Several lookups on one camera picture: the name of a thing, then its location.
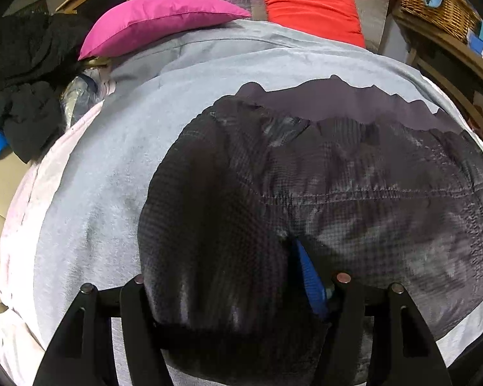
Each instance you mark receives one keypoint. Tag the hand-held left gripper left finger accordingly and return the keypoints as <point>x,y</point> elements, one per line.
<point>139,303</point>

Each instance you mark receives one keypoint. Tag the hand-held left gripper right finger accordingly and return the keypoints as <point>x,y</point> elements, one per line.
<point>312,277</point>

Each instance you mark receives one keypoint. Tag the pale pink bed sheet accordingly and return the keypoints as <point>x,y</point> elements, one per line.
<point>20,249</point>

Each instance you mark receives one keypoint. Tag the light grey-blue blanket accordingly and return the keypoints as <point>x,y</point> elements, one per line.
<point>116,161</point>

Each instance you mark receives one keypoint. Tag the dark crumpled garment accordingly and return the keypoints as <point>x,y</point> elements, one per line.
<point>28,120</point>

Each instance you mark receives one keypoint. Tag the clear plastic bag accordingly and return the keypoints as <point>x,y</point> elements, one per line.
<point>80,96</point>

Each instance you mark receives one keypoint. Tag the wooden shelf unit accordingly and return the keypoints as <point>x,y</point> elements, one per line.
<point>446,64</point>

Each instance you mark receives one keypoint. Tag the red pillow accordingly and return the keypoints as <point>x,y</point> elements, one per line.
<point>314,8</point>

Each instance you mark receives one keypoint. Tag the black fleece garment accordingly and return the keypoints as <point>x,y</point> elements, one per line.
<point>24,48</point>

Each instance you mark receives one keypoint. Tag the pink pillow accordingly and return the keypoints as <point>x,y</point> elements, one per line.
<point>157,24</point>

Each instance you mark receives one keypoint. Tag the wicker basket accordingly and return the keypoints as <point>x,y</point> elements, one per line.
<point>438,12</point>

